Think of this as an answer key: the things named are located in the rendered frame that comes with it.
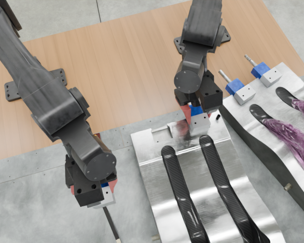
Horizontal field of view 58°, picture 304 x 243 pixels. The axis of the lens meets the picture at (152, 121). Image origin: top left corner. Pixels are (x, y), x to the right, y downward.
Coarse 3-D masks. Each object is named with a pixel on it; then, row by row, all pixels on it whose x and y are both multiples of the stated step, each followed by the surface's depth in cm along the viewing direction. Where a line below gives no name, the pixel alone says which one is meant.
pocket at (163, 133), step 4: (160, 128) 77; (164, 128) 77; (168, 128) 78; (152, 132) 77; (156, 132) 78; (160, 132) 78; (164, 132) 78; (168, 132) 78; (152, 136) 78; (156, 136) 78; (160, 136) 78; (164, 136) 78; (168, 136) 78; (172, 136) 75; (156, 140) 77; (160, 140) 77; (164, 140) 77
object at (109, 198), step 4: (104, 184) 64; (108, 184) 64; (104, 188) 62; (108, 188) 62; (104, 192) 62; (108, 192) 62; (104, 196) 61; (108, 196) 61; (112, 196) 62; (104, 200) 61; (108, 200) 61; (112, 200) 61; (100, 204) 61; (104, 204) 62; (108, 204) 64; (96, 208) 64
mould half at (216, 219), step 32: (224, 128) 76; (160, 160) 72; (192, 160) 72; (224, 160) 72; (160, 192) 69; (192, 192) 69; (256, 192) 68; (160, 224) 65; (224, 224) 63; (256, 224) 62
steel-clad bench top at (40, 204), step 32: (128, 128) 85; (0, 160) 81; (32, 160) 81; (64, 160) 81; (128, 160) 81; (256, 160) 81; (0, 192) 78; (32, 192) 78; (64, 192) 78; (128, 192) 78; (0, 224) 74; (32, 224) 74; (64, 224) 74; (96, 224) 74; (128, 224) 74; (288, 224) 74
